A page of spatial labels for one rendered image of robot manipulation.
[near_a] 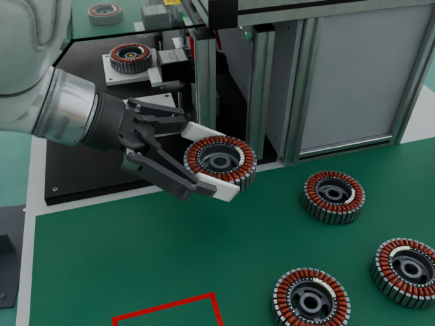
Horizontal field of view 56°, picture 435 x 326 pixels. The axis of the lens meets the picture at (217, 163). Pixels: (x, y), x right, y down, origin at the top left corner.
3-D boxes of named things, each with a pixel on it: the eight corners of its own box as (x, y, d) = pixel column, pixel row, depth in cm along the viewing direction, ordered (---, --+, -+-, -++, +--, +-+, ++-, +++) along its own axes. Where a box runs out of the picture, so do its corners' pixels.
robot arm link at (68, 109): (26, 149, 50) (74, 163, 53) (48, 93, 46) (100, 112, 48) (39, 107, 57) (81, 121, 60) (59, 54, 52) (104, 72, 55)
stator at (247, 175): (186, 202, 60) (186, 184, 57) (182, 152, 68) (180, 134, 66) (261, 196, 61) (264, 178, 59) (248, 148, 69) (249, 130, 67)
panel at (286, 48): (278, 157, 85) (298, 17, 65) (202, 26, 132) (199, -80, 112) (283, 156, 86) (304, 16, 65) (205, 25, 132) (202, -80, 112)
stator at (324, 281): (314, 365, 57) (318, 353, 54) (256, 308, 63) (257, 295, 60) (360, 314, 62) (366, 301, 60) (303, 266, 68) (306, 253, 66)
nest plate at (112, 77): (107, 86, 105) (106, 81, 105) (103, 58, 116) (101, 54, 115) (164, 77, 108) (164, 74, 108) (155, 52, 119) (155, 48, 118)
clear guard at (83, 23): (43, 79, 63) (31, 44, 59) (47, 17, 80) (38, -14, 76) (243, 52, 70) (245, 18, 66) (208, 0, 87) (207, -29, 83)
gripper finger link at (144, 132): (138, 123, 56) (133, 127, 54) (202, 175, 55) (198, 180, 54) (127, 143, 58) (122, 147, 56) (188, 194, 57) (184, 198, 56)
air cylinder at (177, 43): (178, 68, 112) (176, 50, 108) (172, 55, 117) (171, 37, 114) (195, 66, 113) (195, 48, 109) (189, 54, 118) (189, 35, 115)
